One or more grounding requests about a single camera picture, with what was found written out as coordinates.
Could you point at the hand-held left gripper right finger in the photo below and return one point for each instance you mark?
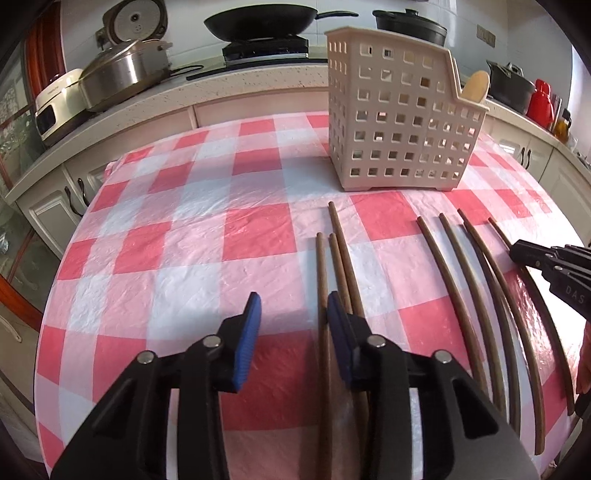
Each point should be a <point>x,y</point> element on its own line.
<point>339,337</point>

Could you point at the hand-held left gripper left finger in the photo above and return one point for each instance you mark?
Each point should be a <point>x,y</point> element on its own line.
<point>247,341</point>

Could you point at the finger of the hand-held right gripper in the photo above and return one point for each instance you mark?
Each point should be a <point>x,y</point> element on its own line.
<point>572,290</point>
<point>545,257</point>

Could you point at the brown wooden chopstick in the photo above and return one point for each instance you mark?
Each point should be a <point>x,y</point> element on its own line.
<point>322,277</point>
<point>337,267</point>
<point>549,323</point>
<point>531,350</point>
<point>344,258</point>
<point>467,258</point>
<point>508,323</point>
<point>450,281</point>

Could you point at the beige plastic utensil basket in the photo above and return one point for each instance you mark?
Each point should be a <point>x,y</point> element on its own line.
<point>397,183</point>

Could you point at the red checkered tablecloth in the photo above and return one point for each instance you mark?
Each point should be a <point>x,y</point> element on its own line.
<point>184,230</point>

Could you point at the amber oil bottle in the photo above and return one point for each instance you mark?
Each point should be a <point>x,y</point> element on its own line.
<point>562,125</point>

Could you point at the red kettle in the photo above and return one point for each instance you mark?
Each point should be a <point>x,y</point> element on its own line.
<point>540,104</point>

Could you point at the black cast iron pot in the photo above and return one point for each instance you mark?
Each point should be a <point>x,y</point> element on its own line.
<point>510,90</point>

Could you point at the light wooden spoon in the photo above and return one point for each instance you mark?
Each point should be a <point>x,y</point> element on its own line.
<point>475,85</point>

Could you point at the cream kitchen cabinets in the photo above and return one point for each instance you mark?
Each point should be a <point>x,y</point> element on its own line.
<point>46,217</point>

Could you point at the speckled kitchen countertop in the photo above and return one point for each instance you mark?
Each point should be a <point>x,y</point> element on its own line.
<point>258,78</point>

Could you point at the black lidded pan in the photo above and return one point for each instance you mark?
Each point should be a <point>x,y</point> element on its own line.
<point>411,30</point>

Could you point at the black gas stove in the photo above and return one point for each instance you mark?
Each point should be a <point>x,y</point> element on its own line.
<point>263,48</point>

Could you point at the stainless steel pot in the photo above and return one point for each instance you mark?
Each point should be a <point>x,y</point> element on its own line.
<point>124,74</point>

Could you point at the white countertop cooker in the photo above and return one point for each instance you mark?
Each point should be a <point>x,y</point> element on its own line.
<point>55,106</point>

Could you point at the red wooden glass cabinet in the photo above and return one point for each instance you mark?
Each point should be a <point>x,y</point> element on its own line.
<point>18,138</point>

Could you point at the black wok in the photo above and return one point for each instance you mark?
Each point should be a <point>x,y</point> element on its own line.
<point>258,23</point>

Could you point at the silver rice cooker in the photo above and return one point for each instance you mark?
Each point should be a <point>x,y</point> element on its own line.
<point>134,21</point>

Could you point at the wall socket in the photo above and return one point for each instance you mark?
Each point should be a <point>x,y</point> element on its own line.
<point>485,36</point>
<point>100,40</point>

